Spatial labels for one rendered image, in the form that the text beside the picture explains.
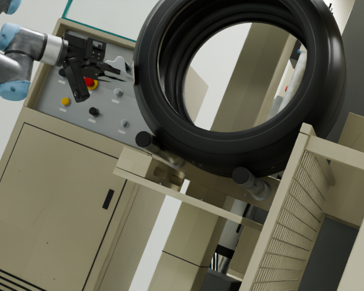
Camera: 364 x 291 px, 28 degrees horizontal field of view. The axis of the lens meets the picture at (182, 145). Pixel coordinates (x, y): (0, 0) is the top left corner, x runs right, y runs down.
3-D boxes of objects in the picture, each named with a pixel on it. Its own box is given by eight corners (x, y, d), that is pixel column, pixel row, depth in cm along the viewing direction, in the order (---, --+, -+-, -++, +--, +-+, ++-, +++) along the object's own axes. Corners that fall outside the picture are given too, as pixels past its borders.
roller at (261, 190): (258, 180, 217) (271, 187, 215) (251, 193, 217) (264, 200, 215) (237, 163, 184) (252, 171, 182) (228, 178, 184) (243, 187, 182)
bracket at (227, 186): (156, 168, 228) (168, 139, 229) (274, 213, 216) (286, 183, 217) (153, 167, 225) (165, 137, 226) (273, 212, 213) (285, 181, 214)
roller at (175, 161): (174, 149, 225) (186, 155, 224) (167, 162, 225) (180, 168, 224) (139, 127, 192) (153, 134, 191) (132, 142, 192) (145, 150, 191)
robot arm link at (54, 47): (44, 55, 182) (35, 66, 189) (62, 60, 184) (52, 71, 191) (49, 29, 184) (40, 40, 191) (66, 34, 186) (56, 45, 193)
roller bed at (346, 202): (318, 214, 225) (351, 125, 227) (364, 231, 221) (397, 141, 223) (312, 208, 207) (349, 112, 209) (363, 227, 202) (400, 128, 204)
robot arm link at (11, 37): (-7, 57, 184) (-1, 28, 187) (34, 68, 188) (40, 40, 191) (0, 44, 177) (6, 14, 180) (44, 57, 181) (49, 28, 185)
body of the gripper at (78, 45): (109, 43, 191) (66, 29, 187) (105, 72, 189) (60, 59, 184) (99, 53, 198) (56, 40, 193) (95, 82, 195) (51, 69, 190)
